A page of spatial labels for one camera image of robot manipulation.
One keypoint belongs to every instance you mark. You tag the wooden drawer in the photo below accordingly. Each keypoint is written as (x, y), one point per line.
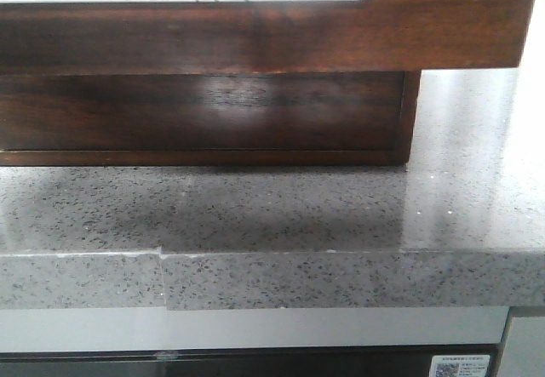
(269, 37)
(339, 111)

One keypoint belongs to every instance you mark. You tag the dark wooden drawer cabinet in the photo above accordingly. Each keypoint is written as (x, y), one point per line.
(397, 154)

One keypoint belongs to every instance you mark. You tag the black appliance under counter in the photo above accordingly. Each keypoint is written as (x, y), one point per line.
(427, 360)

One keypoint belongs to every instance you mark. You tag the white QR code sticker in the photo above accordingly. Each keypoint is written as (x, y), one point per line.
(459, 366)

